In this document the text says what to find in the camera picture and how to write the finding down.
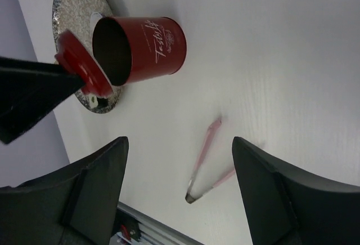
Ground aluminium mounting rail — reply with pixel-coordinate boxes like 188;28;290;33
111;202;200;244

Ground silver tin lid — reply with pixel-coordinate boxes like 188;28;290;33
55;29;113;97

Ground speckled round plate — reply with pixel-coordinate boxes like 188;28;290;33
51;0;124;114

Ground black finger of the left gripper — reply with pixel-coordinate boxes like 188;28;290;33
1;57;85;144

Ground sushi roll piece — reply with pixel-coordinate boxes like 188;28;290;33
88;94;108;109

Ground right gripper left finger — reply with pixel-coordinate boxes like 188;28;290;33
1;136;129;244

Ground pink metal tongs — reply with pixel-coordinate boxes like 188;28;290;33
185;116;236;204

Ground red cylindrical tin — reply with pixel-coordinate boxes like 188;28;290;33
92;17;187;86

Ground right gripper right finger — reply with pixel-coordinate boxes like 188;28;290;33
232;137;359;244

